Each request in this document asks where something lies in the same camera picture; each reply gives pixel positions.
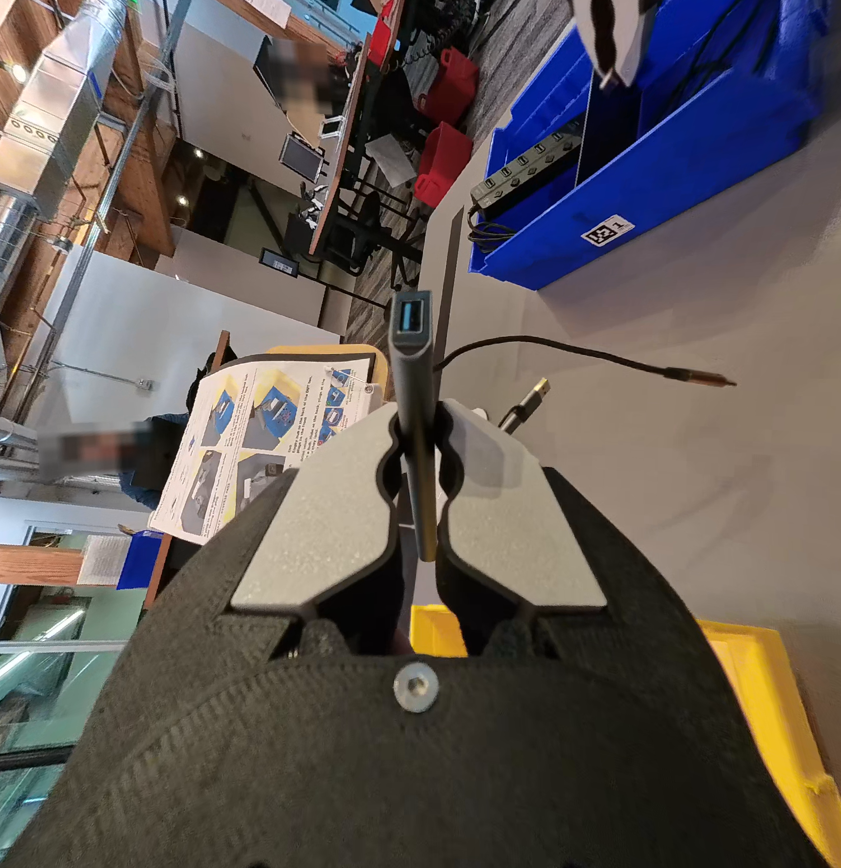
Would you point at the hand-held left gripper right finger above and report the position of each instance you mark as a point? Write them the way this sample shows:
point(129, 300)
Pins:
point(522, 536)

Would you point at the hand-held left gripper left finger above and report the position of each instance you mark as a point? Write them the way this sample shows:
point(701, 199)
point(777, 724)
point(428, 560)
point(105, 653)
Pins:
point(312, 529)

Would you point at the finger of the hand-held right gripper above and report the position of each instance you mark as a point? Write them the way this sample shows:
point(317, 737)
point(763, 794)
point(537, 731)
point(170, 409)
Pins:
point(581, 10)
point(638, 34)

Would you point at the blue plastic bin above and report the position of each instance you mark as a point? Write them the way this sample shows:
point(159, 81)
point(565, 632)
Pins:
point(664, 176)

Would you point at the slim grey usb hub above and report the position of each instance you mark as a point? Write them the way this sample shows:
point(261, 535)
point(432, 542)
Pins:
point(413, 407)

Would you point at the long black usb hub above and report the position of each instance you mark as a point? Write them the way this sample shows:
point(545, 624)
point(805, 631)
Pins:
point(522, 169)

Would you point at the yellow plastic bin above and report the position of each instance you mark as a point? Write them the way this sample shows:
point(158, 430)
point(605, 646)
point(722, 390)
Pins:
point(766, 712)

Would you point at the printed instruction sheet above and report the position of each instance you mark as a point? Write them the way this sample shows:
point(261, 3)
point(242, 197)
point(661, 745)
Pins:
point(257, 420)

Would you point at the white document stand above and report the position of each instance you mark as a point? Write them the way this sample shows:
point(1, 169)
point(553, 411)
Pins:
point(366, 407)

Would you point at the black tape strip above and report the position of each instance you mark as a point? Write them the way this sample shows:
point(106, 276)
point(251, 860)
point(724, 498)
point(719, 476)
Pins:
point(449, 271)

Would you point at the rectangular metal duct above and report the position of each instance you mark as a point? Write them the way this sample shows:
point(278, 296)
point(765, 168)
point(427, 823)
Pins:
point(61, 88)

